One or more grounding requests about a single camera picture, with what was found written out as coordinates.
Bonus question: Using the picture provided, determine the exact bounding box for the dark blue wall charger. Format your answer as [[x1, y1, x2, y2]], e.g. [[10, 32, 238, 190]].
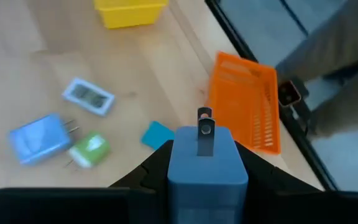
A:
[[166, 106, 250, 224]]

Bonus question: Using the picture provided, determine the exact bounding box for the teal card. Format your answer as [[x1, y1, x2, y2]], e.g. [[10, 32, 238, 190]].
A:
[[140, 120, 176, 151]]

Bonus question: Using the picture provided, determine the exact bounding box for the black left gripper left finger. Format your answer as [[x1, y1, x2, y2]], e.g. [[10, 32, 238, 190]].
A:
[[0, 139, 175, 224]]

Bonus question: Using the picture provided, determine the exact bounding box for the small table-edge camera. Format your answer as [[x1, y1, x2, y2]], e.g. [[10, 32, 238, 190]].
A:
[[277, 79, 313, 135]]

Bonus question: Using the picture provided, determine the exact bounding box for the orange plastic basket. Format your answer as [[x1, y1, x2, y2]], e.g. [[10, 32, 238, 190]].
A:
[[205, 51, 282, 156]]

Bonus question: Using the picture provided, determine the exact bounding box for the white-framed small display device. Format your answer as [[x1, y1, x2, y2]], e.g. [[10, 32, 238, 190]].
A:
[[61, 77, 116, 118]]

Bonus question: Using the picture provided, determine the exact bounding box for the yellow plastic basket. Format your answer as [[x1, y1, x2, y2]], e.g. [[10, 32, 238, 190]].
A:
[[93, 0, 170, 30]]

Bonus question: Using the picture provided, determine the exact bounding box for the light blue wall charger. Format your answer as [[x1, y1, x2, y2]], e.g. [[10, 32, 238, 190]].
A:
[[8, 112, 80, 166]]

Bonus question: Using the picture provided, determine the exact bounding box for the black table frame rail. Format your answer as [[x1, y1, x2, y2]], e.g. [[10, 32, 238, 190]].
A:
[[204, 0, 340, 191]]

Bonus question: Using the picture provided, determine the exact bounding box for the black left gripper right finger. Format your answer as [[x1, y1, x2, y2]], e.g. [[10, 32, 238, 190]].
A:
[[234, 140, 358, 224]]

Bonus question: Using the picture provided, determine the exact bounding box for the green wall charger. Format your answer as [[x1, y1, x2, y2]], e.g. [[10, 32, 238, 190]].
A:
[[63, 130, 112, 169]]

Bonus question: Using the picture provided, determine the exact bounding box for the person's leg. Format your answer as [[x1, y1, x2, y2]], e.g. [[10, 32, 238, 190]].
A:
[[274, 0, 358, 82], [308, 60, 358, 138]]

